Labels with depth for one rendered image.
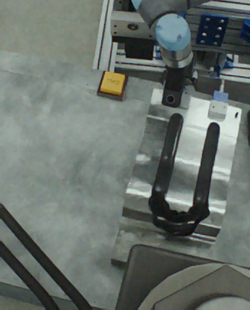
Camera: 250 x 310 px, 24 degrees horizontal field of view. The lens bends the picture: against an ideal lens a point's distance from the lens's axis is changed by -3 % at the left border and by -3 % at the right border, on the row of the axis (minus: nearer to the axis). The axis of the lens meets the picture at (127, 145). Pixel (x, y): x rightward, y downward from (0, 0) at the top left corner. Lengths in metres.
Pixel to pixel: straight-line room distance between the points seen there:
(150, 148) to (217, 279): 1.29
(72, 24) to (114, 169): 1.33
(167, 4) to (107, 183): 0.57
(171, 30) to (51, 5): 1.70
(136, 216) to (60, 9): 1.61
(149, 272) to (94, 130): 1.37
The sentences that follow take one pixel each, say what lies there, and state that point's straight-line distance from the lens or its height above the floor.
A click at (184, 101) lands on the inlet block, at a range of 1.63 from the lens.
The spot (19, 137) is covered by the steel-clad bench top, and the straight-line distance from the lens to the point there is 1.75.
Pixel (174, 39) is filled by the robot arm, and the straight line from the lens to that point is 1.32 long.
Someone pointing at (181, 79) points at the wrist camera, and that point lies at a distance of 1.47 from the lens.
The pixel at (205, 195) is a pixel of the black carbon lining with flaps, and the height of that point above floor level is 0.92.
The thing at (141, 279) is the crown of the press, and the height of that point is 2.00.
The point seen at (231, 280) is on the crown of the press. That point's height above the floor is 2.04.
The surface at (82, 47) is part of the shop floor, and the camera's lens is 2.82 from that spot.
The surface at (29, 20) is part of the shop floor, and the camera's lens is 2.94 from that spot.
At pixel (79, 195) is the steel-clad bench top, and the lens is 1.67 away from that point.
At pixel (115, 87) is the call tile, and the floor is 0.84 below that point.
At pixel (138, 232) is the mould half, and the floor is 0.86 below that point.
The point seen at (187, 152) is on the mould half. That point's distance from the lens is 1.63.
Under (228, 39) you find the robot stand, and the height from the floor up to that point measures 0.77.
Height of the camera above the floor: 2.39
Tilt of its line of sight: 67 degrees down
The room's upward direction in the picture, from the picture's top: 3 degrees clockwise
